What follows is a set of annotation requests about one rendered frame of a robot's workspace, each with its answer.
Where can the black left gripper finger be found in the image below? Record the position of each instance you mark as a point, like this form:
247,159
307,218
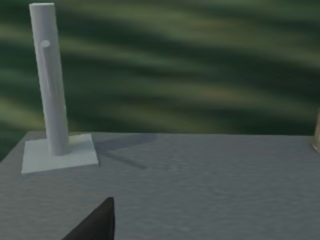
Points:
100,222

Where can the tan object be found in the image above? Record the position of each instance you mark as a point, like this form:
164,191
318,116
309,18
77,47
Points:
317,132

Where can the white post stand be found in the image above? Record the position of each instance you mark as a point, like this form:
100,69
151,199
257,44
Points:
51,105

